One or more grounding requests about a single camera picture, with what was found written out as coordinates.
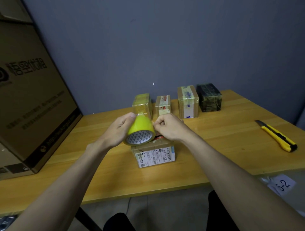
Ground person's right hand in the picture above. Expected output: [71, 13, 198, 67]
[153, 113, 194, 143]

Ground person's left hand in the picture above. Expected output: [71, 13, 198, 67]
[86, 112, 137, 153]

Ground small carton red label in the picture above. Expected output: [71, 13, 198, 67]
[155, 95, 172, 117]

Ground yellow tape roll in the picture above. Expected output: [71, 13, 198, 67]
[123, 113, 157, 146]

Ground brown box with white label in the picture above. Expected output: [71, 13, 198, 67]
[177, 85, 200, 120]

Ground small carton yellow tape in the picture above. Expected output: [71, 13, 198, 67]
[132, 92, 153, 121]

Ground black cardboard box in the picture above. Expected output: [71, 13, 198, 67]
[196, 82, 223, 113]

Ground person's left forearm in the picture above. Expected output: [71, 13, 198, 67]
[7, 144, 108, 231]

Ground person's right forearm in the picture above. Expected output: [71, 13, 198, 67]
[182, 133, 305, 231]

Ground person's black trousers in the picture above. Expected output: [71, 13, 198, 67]
[102, 190, 241, 231]

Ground large flat brown carton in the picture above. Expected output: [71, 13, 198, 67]
[0, 0, 83, 181]

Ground black table leg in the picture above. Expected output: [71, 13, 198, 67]
[74, 206, 103, 231]

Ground yellow utility knife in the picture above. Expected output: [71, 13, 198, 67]
[254, 119, 298, 153]

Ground white paper floor label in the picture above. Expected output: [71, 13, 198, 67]
[260, 174, 297, 197]

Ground grey pleated curtain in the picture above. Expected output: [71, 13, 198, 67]
[296, 110, 305, 131]

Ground thin floor cable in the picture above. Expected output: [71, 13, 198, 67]
[125, 196, 133, 215]

